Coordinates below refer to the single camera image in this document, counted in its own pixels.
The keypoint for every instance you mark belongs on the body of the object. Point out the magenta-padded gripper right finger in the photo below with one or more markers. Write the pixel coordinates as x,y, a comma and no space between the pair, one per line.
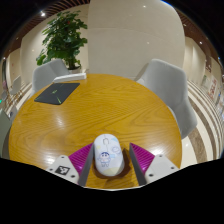
143,158

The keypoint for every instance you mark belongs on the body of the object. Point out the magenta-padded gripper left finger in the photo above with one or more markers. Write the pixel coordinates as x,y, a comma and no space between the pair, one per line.
80,159

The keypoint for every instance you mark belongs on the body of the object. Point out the white cartoon-print computer mouse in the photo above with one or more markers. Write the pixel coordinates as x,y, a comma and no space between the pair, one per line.
108,155

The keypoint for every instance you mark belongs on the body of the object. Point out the black mouse pad green line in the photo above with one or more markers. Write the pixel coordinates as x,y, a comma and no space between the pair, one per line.
57,93

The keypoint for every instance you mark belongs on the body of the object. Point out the grey shell chair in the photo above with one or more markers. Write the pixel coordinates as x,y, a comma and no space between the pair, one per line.
4,130
15,85
46,74
170,88

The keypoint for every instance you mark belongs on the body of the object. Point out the white power strip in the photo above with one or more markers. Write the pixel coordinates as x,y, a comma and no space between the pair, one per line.
70,77

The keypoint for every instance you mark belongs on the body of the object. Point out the red white poster board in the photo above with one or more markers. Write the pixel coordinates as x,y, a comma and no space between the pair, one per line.
213,88

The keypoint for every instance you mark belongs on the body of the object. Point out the green potted plant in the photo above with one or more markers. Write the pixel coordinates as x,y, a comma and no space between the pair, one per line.
63,36

